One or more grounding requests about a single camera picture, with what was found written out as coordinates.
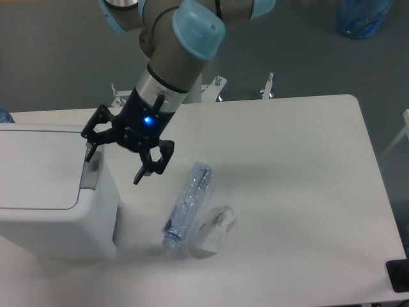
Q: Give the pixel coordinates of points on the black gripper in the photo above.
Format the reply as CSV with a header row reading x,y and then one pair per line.
x,y
140,124

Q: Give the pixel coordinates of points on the white plastic trash can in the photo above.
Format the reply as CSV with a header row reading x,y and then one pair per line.
x,y
58,199

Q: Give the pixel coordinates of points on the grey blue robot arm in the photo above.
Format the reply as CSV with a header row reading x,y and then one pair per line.
x,y
179,39

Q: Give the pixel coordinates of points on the clear plastic water bottle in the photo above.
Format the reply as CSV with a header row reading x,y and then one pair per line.
x,y
187,205

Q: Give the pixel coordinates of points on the crumpled clear plastic cup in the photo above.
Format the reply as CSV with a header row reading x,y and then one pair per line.
x,y
209,235

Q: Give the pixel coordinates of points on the blue plastic bag at left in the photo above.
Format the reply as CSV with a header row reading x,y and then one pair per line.
x,y
5,116

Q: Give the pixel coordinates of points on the black device at table edge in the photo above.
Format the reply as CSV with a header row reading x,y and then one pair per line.
x,y
398,274

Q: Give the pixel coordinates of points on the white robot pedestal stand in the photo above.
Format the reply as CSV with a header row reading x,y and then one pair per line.
x,y
200,92

